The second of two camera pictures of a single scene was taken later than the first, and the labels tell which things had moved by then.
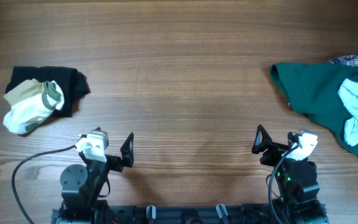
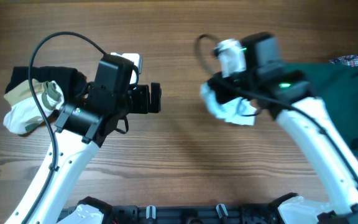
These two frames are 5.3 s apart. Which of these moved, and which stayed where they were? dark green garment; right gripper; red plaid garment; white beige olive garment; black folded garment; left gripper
Moved: right gripper; left gripper
Stayed: red plaid garment; dark green garment; black folded garment; white beige olive garment
